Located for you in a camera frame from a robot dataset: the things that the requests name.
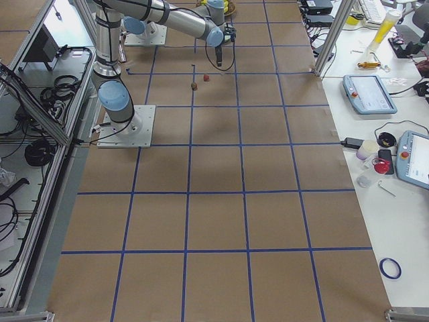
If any white cup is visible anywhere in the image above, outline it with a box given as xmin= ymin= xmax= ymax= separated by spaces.
xmin=356 ymin=140 xmax=379 ymax=160

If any blue grey teach pendant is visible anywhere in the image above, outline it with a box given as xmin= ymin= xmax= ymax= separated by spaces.
xmin=343 ymin=74 xmax=397 ymax=115

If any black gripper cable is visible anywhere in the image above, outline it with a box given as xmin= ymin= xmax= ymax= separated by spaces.
xmin=204 ymin=40 xmax=236 ymax=72

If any aluminium frame post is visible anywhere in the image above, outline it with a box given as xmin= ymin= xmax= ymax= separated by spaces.
xmin=314 ymin=0 xmax=355 ymax=76

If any black power adapter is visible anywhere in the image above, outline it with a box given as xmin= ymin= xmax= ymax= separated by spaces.
xmin=341 ymin=138 xmax=364 ymax=150

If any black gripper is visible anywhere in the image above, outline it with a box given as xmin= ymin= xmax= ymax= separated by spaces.
xmin=215 ymin=23 xmax=236 ymax=66

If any brown wicker basket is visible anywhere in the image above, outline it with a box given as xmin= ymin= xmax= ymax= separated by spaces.
xmin=223 ymin=0 xmax=236 ymax=16

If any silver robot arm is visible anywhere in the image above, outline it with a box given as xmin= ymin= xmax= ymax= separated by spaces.
xmin=92 ymin=1 xmax=141 ymax=136
xmin=109 ymin=1 xmax=236 ymax=69

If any blue tape roll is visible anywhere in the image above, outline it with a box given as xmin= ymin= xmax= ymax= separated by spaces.
xmin=379 ymin=258 xmax=402 ymax=280

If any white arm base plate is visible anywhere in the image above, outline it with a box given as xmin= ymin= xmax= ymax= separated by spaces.
xmin=125 ymin=25 xmax=167 ymax=47
xmin=97 ymin=105 xmax=156 ymax=148

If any red round object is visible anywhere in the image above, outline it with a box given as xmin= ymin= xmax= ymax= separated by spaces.
xmin=371 ymin=158 xmax=391 ymax=175

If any gold metal tool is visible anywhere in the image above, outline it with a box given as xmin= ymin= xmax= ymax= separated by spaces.
xmin=357 ymin=62 xmax=381 ymax=69

